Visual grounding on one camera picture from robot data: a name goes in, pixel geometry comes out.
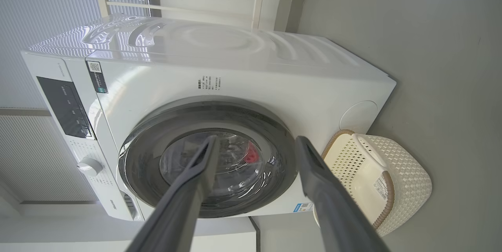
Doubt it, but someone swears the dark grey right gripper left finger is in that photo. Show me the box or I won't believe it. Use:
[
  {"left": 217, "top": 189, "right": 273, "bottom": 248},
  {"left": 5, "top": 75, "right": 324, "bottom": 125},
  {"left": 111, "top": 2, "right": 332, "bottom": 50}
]
[{"left": 125, "top": 135, "right": 220, "bottom": 252}]

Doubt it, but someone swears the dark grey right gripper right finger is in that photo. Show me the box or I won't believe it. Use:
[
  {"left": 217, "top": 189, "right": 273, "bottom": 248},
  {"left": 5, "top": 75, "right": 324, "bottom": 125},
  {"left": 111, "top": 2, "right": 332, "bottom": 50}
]
[{"left": 295, "top": 136, "right": 391, "bottom": 252}]

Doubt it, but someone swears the black round washer door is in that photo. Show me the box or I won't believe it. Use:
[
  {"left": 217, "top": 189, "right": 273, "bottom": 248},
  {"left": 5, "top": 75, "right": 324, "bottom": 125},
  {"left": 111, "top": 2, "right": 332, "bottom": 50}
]
[{"left": 118, "top": 101, "right": 298, "bottom": 218}]

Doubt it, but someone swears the red and white garment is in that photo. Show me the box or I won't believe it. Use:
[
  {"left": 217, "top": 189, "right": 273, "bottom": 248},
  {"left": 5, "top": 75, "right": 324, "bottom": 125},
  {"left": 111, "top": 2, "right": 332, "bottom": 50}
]
[{"left": 244, "top": 142, "right": 262, "bottom": 164}]

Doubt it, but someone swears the white printed barcode label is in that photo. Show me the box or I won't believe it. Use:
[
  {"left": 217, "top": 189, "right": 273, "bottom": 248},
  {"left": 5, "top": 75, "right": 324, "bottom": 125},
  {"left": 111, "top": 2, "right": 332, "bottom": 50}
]
[{"left": 374, "top": 177, "right": 389, "bottom": 201}]

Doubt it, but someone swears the cream perforated laundry basket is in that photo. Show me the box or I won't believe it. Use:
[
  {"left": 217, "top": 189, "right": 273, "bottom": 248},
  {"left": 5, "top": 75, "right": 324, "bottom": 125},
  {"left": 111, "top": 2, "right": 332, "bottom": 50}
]
[{"left": 313, "top": 130, "right": 433, "bottom": 237}]

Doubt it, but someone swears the white washing machine body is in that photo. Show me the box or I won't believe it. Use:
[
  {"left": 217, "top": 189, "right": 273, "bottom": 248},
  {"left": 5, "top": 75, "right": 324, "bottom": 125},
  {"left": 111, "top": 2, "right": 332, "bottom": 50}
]
[{"left": 22, "top": 13, "right": 397, "bottom": 221}]

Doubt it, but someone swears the white detergent drawer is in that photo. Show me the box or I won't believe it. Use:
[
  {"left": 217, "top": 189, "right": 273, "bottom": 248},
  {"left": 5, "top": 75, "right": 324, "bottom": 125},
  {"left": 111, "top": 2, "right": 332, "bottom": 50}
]
[{"left": 103, "top": 183, "right": 145, "bottom": 221}]

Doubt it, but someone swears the round drain filter cover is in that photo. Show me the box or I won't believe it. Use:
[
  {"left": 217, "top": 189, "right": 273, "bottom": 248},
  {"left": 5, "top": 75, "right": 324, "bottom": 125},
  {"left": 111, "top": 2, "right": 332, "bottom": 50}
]
[{"left": 339, "top": 100, "right": 379, "bottom": 134}]

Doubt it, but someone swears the white control knob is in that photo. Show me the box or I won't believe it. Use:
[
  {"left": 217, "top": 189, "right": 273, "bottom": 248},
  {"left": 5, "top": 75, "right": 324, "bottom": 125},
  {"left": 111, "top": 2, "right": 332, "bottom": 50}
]
[{"left": 77, "top": 158, "right": 103, "bottom": 177}]

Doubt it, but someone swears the printed text notice label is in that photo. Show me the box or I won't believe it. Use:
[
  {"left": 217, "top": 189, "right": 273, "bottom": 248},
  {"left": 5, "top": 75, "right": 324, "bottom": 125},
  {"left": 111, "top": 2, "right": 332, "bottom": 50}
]
[{"left": 198, "top": 75, "right": 221, "bottom": 91}]

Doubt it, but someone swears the black control display panel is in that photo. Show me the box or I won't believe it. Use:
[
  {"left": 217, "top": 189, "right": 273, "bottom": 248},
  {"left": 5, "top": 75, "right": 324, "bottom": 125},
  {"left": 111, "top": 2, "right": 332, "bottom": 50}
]
[{"left": 36, "top": 76, "right": 96, "bottom": 139}]

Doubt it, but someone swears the black QR code sticker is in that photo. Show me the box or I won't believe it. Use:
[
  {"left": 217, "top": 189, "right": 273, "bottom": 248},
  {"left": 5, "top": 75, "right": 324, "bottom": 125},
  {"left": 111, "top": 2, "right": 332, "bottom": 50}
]
[{"left": 86, "top": 61, "right": 108, "bottom": 94}]

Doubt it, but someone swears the white pleated window blind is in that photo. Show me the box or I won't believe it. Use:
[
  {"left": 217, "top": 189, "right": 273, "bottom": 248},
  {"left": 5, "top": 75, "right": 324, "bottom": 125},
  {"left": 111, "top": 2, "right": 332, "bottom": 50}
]
[
  {"left": 0, "top": 115, "right": 98, "bottom": 202},
  {"left": 0, "top": 0, "right": 150, "bottom": 109}
]

